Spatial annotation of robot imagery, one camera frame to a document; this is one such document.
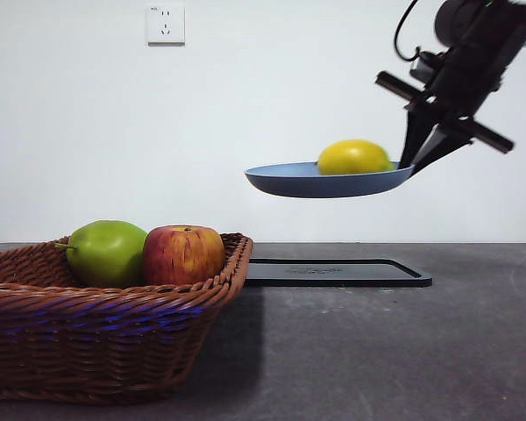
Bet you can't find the yellow lemon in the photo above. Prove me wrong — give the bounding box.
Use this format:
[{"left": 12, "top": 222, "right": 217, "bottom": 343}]
[{"left": 316, "top": 139, "right": 397, "bottom": 176}]

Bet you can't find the blue round plate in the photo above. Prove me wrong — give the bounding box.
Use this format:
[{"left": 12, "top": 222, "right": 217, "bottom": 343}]
[{"left": 244, "top": 161, "right": 416, "bottom": 200}]

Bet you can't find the brown wicker basket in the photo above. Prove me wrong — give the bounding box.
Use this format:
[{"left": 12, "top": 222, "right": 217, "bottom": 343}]
[{"left": 0, "top": 232, "right": 254, "bottom": 405}]

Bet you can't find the black flat tray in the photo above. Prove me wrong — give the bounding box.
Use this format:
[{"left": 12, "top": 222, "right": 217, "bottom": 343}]
[{"left": 244, "top": 258, "right": 434, "bottom": 289}]

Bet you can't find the red apple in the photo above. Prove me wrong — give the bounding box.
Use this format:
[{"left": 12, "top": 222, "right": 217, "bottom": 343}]
[{"left": 142, "top": 225, "right": 226, "bottom": 287}]

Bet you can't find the green apple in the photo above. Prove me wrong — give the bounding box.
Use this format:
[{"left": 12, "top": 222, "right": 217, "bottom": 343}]
[{"left": 53, "top": 219, "right": 150, "bottom": 289}]

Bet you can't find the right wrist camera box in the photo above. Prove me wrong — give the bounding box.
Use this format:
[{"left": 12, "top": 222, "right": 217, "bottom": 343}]
[{"left": 409, "top": 47, "right": 446, "bottom": 82}]

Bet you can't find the black camera cable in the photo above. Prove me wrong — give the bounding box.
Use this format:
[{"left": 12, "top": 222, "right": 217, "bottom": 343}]
[{"left": 393, "top": 0, "right": 424, "bottom": 62}]

